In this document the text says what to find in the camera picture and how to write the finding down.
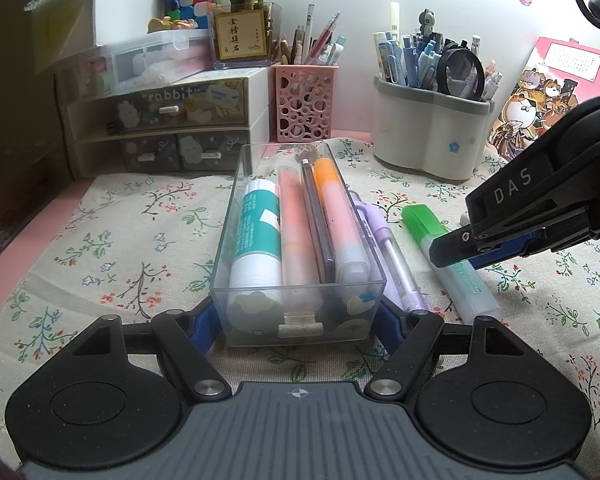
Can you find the pink perforated pen holder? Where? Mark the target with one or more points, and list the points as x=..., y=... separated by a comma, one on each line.
x=305, y=105

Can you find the white mini drawer cabinet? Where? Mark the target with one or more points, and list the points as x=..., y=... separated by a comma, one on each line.
x=180, y=120

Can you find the bunch of pens and pencils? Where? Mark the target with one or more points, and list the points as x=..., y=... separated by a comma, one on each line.
x=310, y=45

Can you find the black whiteboard marker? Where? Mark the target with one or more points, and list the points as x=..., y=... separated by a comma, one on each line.
x=320, y=230

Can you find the brown calligraphy label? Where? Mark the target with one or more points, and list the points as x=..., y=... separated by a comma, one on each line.
x=240, y=35

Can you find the orange cap highlighter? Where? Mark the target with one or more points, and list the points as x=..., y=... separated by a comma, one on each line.
x=342, y=225

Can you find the teal and white glue stick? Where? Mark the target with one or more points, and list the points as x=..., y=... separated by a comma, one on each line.
x=257, y=230

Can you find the white and grey pen holder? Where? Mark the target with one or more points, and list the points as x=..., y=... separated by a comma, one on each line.
x=425, y=130

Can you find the salmon pink highlighter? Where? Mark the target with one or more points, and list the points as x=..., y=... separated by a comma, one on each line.
x=297, y=230

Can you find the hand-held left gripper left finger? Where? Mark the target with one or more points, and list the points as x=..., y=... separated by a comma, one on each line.
x=205, y=327

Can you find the green cap highlighter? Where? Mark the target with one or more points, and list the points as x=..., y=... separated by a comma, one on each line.
x=420, y=220

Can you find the floral tablecloth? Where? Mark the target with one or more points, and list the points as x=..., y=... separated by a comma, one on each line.
x=130, y=250

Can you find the cartoon cover book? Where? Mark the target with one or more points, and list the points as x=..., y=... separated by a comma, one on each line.
x=555, y=80

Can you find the small orange figurine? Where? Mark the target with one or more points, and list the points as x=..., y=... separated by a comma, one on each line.
x=172, y=24

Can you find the glass vase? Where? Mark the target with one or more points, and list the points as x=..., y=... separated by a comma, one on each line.
x=275, y=35

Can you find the purple pen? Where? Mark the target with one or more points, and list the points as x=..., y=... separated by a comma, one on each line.
x=395, y=260

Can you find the white lidded box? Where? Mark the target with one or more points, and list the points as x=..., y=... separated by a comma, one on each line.
x=60, y=25

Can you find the clear plastic organizer box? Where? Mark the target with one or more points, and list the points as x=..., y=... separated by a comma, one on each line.
x=260, y=320

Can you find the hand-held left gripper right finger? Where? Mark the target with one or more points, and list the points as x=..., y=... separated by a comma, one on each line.
x=387, y=327

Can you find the black magnifying glass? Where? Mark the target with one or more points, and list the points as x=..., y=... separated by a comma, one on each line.
x=461, y=72

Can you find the clear compartment storage box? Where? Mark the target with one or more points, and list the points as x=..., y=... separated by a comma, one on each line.
x=140, y=60

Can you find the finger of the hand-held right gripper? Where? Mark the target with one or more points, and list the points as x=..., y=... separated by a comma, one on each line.
x=505, y=252
x=450, y=252

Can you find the bunch of blue pens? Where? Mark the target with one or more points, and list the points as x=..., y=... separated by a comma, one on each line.
x=410, y=57

